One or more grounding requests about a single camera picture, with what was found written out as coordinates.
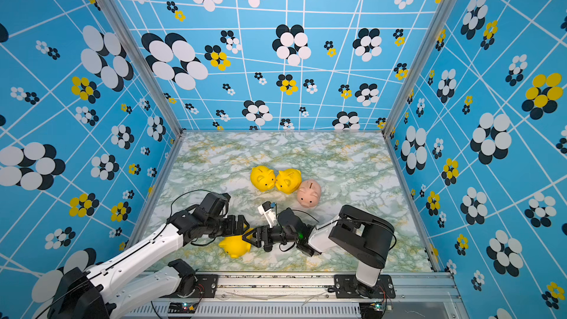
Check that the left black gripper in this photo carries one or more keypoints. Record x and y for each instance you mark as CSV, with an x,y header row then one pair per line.
x,y
236,230

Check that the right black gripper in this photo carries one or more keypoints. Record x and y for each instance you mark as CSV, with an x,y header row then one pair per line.
x,y
258,244

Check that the yellow piggy bank front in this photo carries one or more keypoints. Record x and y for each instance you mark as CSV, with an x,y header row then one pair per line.
x,y
236,246

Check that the yellow piggy bank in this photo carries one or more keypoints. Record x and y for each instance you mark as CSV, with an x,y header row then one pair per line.
x,y
263,178
288,181
236,246

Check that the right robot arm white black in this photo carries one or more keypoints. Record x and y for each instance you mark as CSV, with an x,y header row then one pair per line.
x,y
366,237

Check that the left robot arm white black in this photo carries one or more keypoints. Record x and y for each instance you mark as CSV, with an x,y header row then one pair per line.
x,y
112,289

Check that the yellow piggy bank back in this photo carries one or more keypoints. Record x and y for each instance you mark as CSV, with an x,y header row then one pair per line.
x,y
288,181

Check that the pink piggy bank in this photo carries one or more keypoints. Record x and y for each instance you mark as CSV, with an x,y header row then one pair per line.
x,y
309,194

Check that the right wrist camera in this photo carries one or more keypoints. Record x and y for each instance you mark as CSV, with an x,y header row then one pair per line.
x,y
269,211

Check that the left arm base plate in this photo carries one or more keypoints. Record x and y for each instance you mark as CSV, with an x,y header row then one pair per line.
x,y
198,286

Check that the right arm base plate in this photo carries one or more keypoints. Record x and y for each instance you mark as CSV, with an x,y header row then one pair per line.
x,y
347,286

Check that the aluminium front rail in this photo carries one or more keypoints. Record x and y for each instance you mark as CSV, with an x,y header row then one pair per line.
x,y
288,295

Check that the left aluminium corner post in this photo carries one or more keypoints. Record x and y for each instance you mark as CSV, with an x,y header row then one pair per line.
x,y
118,24

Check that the aluminium corner post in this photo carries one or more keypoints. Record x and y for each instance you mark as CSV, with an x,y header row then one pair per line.
x,y
425,49
118,24

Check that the right aluminium corner post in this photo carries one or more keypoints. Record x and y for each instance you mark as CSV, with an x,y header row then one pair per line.
x,y
425,49

